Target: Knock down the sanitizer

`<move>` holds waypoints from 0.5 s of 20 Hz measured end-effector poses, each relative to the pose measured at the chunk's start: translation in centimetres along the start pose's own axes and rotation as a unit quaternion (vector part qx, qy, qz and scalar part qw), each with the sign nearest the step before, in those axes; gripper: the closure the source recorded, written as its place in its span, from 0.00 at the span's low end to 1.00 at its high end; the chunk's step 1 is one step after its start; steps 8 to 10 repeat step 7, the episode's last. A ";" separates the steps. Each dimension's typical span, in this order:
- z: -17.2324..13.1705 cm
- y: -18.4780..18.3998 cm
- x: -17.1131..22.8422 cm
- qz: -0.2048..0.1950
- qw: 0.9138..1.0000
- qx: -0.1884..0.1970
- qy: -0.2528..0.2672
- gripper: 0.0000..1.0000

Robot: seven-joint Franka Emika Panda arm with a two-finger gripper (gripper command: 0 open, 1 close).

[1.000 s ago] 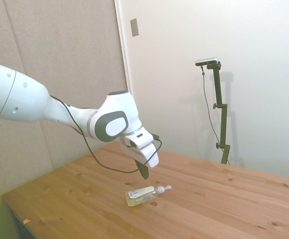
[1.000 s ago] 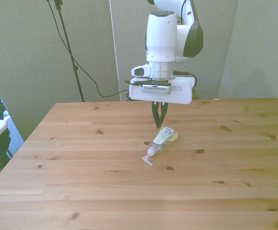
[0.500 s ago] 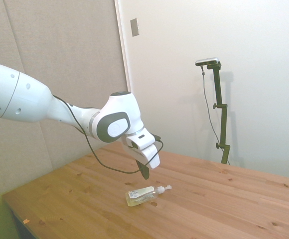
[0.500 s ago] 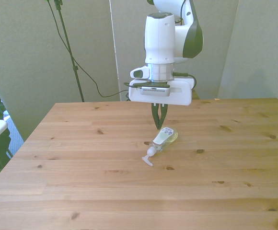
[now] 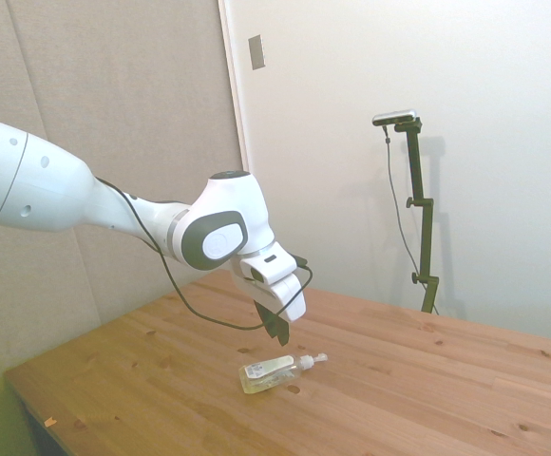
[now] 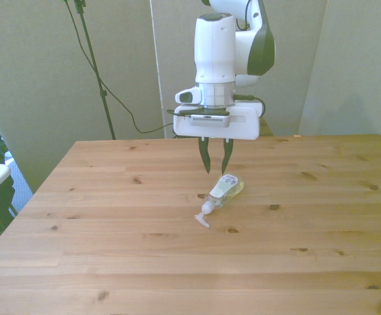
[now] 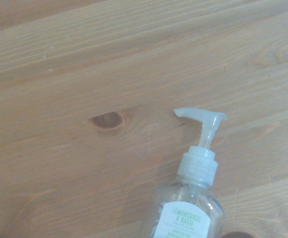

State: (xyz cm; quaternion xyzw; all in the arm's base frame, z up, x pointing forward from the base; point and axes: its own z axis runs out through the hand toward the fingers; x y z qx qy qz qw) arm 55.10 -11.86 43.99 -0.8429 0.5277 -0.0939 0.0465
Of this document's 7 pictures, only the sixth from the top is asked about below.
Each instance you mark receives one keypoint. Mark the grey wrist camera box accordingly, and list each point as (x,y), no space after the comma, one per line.
(210,120)

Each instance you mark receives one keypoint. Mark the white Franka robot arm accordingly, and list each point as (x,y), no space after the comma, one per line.
(215,46)

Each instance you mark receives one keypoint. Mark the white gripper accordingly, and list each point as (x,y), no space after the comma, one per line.
(243,126)

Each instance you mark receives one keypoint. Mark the black camera stand pole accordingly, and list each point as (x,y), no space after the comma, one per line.
(93,62)

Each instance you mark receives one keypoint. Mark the clear sanitizer pump bottle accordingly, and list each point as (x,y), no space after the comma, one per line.
(225,188)

